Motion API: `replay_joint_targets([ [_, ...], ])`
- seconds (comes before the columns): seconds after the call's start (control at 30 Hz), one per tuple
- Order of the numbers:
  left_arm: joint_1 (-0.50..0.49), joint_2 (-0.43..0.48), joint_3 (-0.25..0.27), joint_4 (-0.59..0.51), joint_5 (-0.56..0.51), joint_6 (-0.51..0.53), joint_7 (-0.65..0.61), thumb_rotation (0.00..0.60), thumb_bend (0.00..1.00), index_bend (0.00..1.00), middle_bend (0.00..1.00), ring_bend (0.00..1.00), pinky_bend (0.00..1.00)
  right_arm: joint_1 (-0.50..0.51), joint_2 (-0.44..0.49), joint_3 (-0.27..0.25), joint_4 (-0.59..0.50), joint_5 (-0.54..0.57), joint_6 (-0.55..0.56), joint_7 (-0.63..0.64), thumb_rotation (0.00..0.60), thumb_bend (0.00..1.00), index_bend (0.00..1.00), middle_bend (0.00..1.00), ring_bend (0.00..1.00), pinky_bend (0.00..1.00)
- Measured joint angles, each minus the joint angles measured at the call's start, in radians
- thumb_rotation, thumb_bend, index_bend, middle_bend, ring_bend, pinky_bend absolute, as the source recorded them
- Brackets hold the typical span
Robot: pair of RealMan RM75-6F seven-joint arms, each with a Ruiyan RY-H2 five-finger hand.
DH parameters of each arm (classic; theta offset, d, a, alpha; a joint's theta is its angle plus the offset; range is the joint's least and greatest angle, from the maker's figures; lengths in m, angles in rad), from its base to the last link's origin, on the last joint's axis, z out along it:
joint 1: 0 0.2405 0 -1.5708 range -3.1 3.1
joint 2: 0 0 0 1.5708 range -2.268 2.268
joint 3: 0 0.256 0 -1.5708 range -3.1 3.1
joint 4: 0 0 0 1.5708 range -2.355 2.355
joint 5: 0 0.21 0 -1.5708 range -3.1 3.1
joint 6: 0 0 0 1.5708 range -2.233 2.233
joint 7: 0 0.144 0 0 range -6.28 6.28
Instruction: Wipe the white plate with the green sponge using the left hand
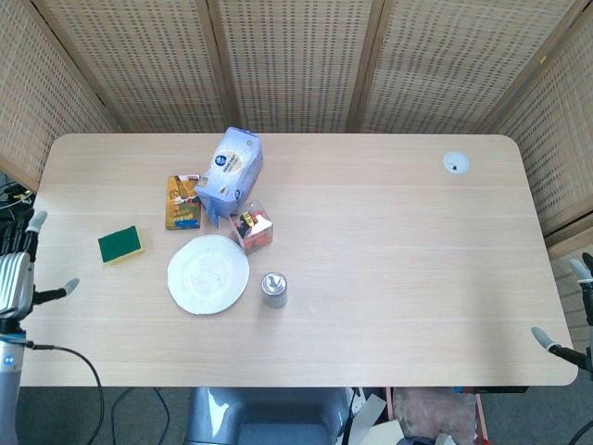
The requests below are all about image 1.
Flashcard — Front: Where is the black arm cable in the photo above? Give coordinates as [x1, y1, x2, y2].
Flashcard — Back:
[25, 341, 107, 445]

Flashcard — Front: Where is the green yellow sponge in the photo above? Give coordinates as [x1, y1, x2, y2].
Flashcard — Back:
[97, 224, 146, 268]

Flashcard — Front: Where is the grey blue robot torso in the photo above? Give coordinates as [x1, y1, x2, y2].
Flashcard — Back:
[183, 387, 356, 445]

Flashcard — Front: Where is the black floor cable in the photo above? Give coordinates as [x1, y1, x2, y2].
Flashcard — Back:
[109, 387, 136, 445]
[152, 387, 174, 445]

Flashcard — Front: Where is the white cable grommet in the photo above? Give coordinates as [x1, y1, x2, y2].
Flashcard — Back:
[442, 151, 471, 175]

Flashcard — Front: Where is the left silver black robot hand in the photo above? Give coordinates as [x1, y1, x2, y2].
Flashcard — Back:
[0, 210, 82, 322]

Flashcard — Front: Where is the bamboo screen panel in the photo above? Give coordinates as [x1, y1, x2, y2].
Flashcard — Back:
[481, 8, 593, 251]
[196, 0, 388, 135]
[346, 0, 593, 135]
[0, 0, 122, 191]
[31, 0, 243, 135]

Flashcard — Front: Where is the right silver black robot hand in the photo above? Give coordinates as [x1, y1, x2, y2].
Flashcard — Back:
[530, 251, 593, 373]

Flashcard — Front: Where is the pink plastic bag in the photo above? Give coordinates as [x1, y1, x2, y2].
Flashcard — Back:
[393, 388, 478, 440]

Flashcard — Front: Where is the white cardboard sheet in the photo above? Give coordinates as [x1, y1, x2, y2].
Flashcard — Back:
[345, 393, 405, 445]

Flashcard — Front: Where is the tangle of cables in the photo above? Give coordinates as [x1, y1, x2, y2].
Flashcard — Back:
[0, 181, 36, 222]

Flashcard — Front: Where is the blue white tissue pack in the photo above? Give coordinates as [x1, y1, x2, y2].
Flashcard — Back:
[194, 126, 265, 228]

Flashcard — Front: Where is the white round plate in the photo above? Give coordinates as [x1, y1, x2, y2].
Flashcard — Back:
[167, 235, 251, 317]

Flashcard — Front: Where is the silver metal can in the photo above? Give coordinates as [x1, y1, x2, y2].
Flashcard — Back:
[259, 271, 289, 310]

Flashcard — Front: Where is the orange yellow carton box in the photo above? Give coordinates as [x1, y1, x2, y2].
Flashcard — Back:
[164, 173, 203, 231]

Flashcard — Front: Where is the clear plastic box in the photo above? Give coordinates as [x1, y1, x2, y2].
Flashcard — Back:
[229, 198, 275, 256]

